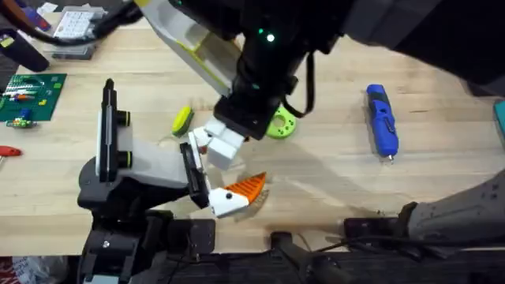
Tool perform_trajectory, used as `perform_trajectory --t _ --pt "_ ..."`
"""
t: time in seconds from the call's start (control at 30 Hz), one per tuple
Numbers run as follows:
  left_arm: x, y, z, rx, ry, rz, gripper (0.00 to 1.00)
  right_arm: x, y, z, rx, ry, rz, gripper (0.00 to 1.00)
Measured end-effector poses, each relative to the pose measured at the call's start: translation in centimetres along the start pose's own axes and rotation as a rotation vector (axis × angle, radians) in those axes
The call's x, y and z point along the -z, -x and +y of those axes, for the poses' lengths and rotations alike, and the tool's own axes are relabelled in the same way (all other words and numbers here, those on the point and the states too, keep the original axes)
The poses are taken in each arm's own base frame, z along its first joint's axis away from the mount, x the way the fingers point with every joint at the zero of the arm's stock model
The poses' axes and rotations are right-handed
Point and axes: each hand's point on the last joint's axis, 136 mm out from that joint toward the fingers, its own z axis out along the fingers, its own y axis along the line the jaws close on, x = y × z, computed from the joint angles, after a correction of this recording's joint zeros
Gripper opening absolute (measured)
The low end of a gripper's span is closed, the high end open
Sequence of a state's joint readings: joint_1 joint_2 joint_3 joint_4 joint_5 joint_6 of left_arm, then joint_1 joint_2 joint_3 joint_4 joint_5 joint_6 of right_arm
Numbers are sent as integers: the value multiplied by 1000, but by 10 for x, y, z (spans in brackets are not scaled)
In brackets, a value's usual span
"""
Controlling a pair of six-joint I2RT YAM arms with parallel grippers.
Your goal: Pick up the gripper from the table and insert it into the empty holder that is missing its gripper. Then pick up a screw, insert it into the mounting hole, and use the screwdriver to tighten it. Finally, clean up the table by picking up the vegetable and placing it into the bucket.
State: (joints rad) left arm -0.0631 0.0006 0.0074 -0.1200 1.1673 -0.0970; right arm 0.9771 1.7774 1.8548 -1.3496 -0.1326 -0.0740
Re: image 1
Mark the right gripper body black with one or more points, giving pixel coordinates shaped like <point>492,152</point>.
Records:
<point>256,90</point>

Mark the green board with toy blocks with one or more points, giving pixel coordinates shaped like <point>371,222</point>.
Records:
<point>35,96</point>

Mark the dark blue tool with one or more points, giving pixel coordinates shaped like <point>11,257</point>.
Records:
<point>23,51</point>

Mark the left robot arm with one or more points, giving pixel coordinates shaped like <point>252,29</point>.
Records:
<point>118,244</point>

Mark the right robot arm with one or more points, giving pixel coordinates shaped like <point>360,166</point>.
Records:
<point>434,35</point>

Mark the teal tub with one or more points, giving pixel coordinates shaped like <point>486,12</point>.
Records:
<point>501,122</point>

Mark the left wrist upright plate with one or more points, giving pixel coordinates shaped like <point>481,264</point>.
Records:
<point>107,130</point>

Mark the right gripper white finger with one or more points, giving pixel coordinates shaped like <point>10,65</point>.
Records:
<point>223,152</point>
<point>215,127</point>

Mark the left gripper body grey black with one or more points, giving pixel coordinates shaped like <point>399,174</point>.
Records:
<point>154,165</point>

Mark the blue electric screwdriver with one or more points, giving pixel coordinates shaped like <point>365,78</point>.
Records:
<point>382,122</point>

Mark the plastic bag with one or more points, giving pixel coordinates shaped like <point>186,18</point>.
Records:
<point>31,270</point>

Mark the left gripper finger bare white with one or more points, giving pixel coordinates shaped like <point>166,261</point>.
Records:
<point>198,138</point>

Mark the left gripper white orange finger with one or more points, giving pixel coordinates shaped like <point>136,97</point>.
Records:
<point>229,199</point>

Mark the yellow green toy vegetable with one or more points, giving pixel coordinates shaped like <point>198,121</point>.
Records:
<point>182,121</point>

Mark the green disc with holes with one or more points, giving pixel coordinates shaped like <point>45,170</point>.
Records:
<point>282,124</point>

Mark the black rail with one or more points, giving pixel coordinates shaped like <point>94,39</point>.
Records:
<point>355,268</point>

